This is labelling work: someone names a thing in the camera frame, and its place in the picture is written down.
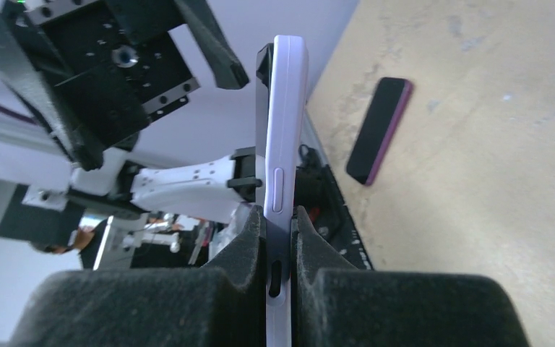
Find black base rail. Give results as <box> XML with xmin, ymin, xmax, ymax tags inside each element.
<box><xmin>294</xmin><ymin>144</ymin><xmax>374</xmax><ymax>270</ymax></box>

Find person in black shirt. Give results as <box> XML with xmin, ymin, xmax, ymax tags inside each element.
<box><xmin>30</xmin><ymin>218</ymin><xmax>137</xmax><ymax>270</ymax></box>

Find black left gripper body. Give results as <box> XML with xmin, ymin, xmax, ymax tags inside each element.
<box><xmin>0</xmin><ymin>1</ymin><xmax>199</xmax><ymax>146</ymax></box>

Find purple-edged black phone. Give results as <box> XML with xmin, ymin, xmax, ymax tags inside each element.
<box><xmin>345</xmin><ymin>77</ymin><xmax>413</xmax><ymax>186</ymax></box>

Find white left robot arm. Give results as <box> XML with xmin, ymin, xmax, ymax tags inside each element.
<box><xmin>0</xmin><ymin>1</ymin><xmax>262</xmax><ymax>223</ymax></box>

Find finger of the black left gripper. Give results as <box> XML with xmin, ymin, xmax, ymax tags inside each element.
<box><xmin>174</xmin><ymin>0</ymin><xmax>249</xmax><ymax>90</ymax></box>
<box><xmin>0</xmin><ymin>2</ymin><xmax>105</xmax><ymax>171</ymax></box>

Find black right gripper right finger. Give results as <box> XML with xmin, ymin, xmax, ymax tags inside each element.
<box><xmin>293</xmin><ymin>207</ymin><xmax>529</xmax><ymax>346</ymax></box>

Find lavender phone case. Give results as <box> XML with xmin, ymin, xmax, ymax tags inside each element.
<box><xmin>264</xmin><ymin>35</ymin><xmax>309</xmax><ymax>346</ymax></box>

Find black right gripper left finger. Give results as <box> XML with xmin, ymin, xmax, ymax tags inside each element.
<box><xmin>9</xmin><ymin>207</ymin><xmax>266</xmax><ymax>346</ymax></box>

